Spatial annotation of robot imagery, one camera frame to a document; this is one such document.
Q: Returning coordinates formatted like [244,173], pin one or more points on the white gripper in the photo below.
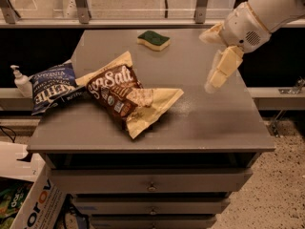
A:
[244,27]

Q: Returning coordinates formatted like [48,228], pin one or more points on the brown sea salt chip bag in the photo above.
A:
[116,87]

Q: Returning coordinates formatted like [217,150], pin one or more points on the blue kettle chip bag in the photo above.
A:
[54,86]

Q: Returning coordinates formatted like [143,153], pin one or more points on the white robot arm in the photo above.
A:
[275,13]

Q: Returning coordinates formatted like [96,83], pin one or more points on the green and yellow sponge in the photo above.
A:
[153,40]

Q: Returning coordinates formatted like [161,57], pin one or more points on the grey drawer cabinet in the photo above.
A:
[197,153]

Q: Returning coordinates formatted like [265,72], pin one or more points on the round metal drawer knob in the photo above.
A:
[151,187]

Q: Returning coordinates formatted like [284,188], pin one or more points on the white pump bottle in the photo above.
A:
[22,82]

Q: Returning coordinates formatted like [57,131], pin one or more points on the white cardboard box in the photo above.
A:
[28,194]

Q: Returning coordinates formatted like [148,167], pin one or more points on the metal bracket on ledge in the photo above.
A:
[296,89]

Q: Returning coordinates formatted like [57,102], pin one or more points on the metal railing frame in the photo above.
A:
[114,13]

